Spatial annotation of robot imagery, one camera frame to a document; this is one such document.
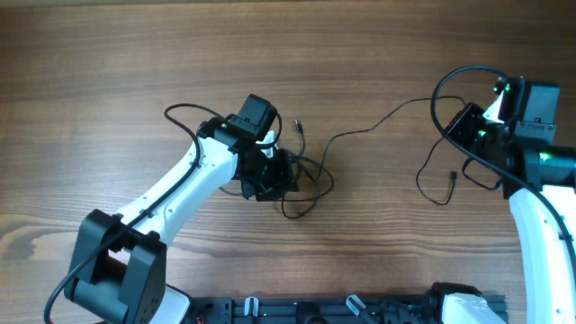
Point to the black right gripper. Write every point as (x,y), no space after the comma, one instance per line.
(469,114)

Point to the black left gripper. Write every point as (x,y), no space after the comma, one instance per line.
(283,179)

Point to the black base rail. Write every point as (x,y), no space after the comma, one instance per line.
(399,309)

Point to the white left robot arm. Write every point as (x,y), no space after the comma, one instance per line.
(119,262)

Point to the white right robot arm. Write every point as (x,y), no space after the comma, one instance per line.
(515,135)

